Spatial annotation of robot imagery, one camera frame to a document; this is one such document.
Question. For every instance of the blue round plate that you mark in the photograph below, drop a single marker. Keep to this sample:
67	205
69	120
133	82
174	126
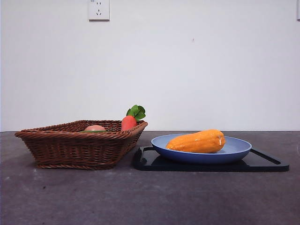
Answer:
199	158

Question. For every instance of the brown wicker basket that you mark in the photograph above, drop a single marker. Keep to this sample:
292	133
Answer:
70	150

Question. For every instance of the orange carrot with green leaves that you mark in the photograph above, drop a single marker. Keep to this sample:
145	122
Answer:
128	123

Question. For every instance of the pale pink egg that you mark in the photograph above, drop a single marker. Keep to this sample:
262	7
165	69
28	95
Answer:
95	128

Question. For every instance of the black rectangular tray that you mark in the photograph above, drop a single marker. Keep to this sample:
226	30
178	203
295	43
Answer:
211	167

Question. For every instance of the white wall socket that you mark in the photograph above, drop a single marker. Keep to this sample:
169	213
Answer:
99	10

